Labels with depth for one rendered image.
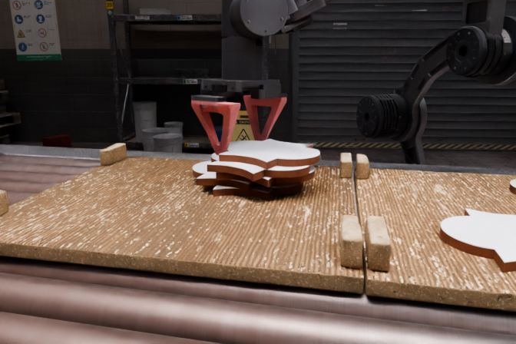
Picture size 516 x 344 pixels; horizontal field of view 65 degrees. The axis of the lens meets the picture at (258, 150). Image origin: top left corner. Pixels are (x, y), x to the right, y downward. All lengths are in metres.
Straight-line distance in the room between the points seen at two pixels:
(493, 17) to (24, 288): 1.24
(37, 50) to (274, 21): 5.70
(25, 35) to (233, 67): 5.71
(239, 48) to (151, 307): 0.33
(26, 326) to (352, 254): 0.25
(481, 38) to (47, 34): 5.39
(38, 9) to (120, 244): 5.75
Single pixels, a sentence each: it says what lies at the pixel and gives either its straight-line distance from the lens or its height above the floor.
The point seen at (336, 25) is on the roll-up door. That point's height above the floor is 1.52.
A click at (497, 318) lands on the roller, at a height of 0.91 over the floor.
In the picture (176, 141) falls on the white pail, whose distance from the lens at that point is 4.01.
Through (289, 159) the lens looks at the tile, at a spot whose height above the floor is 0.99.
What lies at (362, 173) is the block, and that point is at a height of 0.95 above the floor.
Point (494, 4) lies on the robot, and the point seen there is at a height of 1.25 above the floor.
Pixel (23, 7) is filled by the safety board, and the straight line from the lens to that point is 6.21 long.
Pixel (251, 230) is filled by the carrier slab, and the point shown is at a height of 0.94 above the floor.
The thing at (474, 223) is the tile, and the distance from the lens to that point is 0.47.
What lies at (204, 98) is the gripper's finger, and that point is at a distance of 0.52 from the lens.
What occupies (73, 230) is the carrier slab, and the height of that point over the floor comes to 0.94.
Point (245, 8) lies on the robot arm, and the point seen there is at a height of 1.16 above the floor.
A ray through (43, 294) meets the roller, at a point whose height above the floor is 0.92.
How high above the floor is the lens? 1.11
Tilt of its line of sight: 13 degrees down
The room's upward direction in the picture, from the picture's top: straight up
